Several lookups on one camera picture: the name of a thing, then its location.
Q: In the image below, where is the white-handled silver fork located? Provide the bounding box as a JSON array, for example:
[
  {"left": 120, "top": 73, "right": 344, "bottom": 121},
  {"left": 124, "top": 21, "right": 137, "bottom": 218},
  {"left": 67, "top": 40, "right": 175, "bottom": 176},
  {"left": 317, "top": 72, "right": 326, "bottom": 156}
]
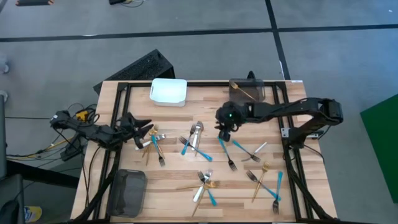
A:
[
  {"left": 191, "top": 120, "right": 205, "bottom": 152},
  {"left": 135, "top": 133, "right": 167, "bottom": 151},
  {"left": 193, "top": 169, "right": 214, "bottom": 203},
  {"left": 241, "top": 141, "right": 268, "bottom": 162}
]

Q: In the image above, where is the black chair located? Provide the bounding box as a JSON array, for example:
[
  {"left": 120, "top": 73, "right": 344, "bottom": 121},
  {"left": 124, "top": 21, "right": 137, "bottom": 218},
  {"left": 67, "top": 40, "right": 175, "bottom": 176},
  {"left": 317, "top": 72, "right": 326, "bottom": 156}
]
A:
[{"left": 0, "top": 174, "right": 25, "bottom": 224}]

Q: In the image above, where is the translucent grey plastic bin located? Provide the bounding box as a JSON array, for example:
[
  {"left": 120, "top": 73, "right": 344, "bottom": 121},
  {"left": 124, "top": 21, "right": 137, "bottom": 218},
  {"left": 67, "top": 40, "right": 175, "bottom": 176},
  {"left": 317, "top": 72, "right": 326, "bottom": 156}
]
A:
[
  {"left": 106, "top": 169, "right": 148, "bottom": 218},
  {"left": 228, "top": 78, "right": 266, "bottom": 106}
]

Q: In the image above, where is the black orange-edged floor ramp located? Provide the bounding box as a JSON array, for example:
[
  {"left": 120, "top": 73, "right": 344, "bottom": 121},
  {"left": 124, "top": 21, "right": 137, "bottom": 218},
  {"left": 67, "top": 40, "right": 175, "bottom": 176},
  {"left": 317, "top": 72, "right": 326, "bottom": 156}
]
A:
[{"left": 15, "top": 0, "right": 54, "bottom": 6}]

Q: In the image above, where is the blue-handled black fork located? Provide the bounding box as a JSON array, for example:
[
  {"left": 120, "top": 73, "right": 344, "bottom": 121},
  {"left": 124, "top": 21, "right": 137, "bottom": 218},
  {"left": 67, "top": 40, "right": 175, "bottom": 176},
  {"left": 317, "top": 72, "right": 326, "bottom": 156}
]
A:
[
  {"left": 150, "top": 133, "right": 166, "bottom": 167},
  {"left": 180, "top": 123, "right": 197, "bottom": 156},
  {"left": 231, "top": 139, "right": 262, "bottom": 164},
  {"left": 216, "top": 136, "right": 238, "bottom": 172},
  {"left": 197, "top": 170, "right": 218, "bottom": 207},
  {"left": 178, "top": 135, "right": 214, "bottom": 162},
  {"left": 246, "top": 169, "right": 282, "bottom": 202},
  {"left": 272, "top": 170, "right": 284, "bottom": 215}
]

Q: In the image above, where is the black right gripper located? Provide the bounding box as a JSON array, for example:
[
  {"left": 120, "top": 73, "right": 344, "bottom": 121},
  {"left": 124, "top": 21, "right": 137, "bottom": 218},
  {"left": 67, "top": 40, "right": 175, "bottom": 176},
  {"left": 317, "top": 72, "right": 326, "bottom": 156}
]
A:
[{"left": 215, "top": 101, "right": 249, "bottom": 143}]

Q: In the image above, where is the white plastic bin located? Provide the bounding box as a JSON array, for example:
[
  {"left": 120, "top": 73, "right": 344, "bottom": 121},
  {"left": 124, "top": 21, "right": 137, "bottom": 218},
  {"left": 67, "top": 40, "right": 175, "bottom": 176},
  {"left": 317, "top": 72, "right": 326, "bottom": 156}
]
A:
[{"left": 149, "top": 78, "right": 188, "bottom": 108}]

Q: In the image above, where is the black power brick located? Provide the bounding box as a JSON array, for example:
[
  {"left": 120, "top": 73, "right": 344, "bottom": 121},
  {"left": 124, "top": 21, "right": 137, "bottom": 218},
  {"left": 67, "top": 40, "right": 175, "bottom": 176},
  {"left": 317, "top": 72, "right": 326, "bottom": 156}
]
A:
[{"left": 60, "top": 136, "right": 83, "bottom": 162}]

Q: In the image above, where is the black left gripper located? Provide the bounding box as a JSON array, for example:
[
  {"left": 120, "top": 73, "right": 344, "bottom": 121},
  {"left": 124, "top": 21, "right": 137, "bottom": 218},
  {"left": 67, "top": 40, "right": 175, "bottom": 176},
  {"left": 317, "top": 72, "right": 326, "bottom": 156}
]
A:
[{"left": 115, "top": 112, "right": 155, "bottom": 150}]

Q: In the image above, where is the blue and yellow bag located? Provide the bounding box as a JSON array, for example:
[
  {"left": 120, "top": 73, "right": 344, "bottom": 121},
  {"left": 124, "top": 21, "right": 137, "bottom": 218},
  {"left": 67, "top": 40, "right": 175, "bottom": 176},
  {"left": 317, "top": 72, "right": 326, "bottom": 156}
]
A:
[{"left": 24, "top": 205, "right": 43, "bottom": 223}]

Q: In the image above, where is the yellow cable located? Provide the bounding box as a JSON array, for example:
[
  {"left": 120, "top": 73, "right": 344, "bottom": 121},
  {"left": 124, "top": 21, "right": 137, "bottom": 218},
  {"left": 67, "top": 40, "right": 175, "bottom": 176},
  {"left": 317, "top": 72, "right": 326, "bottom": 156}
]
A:
[{"left": 6, "top": 136, "right": 75, "bottom": 159}]

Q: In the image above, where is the green panel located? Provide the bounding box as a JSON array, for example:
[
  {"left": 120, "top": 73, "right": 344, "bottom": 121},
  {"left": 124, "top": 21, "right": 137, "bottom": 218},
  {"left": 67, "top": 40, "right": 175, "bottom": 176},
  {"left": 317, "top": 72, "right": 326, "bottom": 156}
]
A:
[{"left": 359, "top": 93, "right": 398, "bottom": 203}]

